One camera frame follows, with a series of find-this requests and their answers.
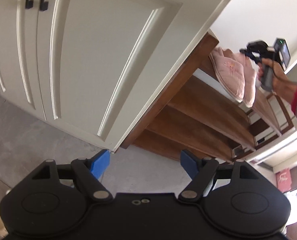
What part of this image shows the white cabinet door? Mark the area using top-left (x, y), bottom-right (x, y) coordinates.
top-left (0, 0), bottom-right (225, 153)

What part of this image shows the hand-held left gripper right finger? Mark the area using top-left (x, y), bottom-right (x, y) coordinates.
top-left (178, 149), bottom-right (260, 202)

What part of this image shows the person's right hand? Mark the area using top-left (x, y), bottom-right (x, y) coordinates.
top-left (257, 58), bottom-right (297, 103)

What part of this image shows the wooden shoe rack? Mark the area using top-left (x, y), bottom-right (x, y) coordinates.
top-left (120, 29), bottom-right (297, 163)

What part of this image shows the pink printed bag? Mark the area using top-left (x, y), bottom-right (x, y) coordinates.
top-left (276, 169), bottom-right (292, 193)

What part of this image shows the pink fabric slipper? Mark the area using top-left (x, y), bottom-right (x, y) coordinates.
top-left (239, 52), bottom-right (258, 108)
top-left (210, 46), bottom-right (245, 103)

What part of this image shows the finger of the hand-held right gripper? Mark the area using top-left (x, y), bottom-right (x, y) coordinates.
top-left (239, 48), bottom-right (263, 64)

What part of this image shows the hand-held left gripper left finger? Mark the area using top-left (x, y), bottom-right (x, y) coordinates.
top-left (32, 149), bottom-right (113, 202)

